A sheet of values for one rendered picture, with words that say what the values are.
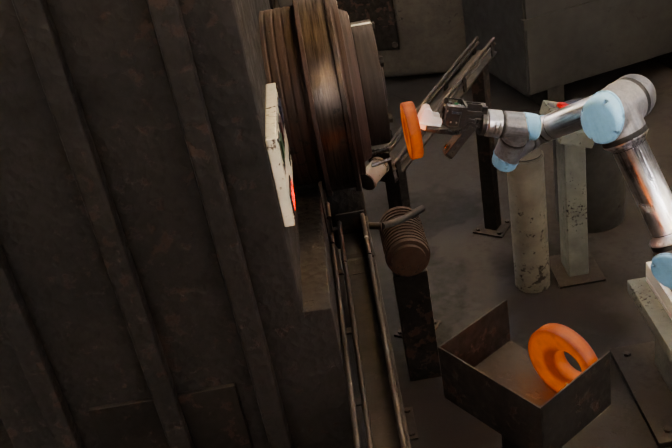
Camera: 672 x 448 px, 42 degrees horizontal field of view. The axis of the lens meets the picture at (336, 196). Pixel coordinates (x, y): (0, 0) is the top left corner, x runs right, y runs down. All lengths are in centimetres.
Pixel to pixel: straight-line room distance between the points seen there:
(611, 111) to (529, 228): 87
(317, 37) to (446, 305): 151
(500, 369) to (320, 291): 43
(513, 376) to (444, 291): 129
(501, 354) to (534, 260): 112
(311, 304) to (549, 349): 48
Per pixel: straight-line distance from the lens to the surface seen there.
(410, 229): 254
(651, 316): 255
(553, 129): 254
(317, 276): 180
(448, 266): 329
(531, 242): 300
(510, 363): 194
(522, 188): 289
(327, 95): 178
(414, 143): 236
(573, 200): 302
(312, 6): 188
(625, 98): 224
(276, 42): 185
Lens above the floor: 188
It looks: 29 degrees down
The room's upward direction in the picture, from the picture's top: 11 degrees counter-clockwise
